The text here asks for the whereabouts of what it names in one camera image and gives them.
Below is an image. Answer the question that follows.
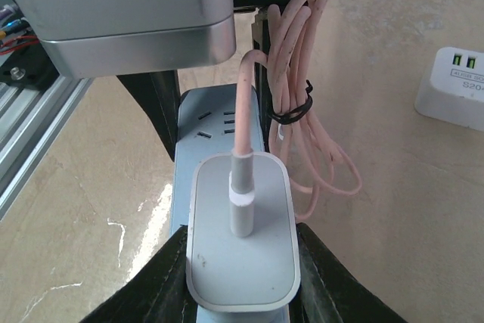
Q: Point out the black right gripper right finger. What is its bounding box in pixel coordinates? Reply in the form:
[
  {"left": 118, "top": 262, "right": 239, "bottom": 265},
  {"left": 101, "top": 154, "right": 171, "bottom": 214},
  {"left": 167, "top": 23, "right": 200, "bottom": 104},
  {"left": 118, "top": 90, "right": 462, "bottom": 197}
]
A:
[{"left": 289, "top": 222, "right": 404, "bottom": 322}]

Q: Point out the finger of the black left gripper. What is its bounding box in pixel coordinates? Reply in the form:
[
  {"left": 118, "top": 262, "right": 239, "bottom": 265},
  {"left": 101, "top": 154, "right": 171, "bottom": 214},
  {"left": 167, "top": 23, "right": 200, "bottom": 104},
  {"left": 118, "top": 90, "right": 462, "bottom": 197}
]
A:
[{"left": 117, "top": 70, "right": 182, "bottom": 160}]

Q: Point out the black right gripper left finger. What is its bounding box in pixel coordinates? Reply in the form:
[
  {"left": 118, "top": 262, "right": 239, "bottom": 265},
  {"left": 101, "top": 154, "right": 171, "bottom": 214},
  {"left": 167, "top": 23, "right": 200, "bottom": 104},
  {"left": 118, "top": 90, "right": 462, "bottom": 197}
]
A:
[{"left": 85, "top": 225, "right": 197, "bottom": 322}]

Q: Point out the light blue power strip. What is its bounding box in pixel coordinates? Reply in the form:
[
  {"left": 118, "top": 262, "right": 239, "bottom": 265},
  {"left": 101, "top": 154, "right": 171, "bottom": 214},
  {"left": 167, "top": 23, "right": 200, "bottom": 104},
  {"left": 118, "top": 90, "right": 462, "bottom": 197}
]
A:
[{"left": 170, "top": 85, "right": 289, "bottom": 322}]

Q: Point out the white charger with ribbon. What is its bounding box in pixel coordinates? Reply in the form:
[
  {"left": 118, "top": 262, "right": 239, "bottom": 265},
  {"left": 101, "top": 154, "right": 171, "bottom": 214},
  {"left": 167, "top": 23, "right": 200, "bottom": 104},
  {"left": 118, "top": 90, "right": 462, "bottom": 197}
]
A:
[{"left": 186, "top": 152, "right": 301, "bottom": 313}]

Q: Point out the white power strip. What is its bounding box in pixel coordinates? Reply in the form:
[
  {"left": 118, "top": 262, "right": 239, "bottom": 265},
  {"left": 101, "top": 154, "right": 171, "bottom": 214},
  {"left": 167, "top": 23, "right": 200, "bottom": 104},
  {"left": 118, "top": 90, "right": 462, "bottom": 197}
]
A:
[{"left": 414, "top": 46, "right": 483, "bottom": 131}]

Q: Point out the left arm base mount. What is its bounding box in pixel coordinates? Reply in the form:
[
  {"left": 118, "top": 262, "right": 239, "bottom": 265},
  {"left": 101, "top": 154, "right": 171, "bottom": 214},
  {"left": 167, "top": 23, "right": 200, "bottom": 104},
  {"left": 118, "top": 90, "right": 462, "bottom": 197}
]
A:
[{"left": 1, "top": 40, "right": 59, "bottom": 92}]

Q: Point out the aluminium rail frame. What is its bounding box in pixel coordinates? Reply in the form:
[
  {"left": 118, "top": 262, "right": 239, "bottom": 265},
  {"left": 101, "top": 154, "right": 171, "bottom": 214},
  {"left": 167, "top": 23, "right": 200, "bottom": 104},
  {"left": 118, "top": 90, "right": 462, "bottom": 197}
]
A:
[{"left": 1, "top": 76, "right": 93, "bottom": 216}]

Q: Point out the pink usb charging cable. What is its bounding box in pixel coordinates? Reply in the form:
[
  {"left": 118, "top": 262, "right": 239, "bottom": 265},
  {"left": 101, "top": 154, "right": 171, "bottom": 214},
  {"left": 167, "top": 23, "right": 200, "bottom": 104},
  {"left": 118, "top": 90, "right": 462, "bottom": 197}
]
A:
[{"left": 234, "top": 0, "right": 363, "bottom": 225}]

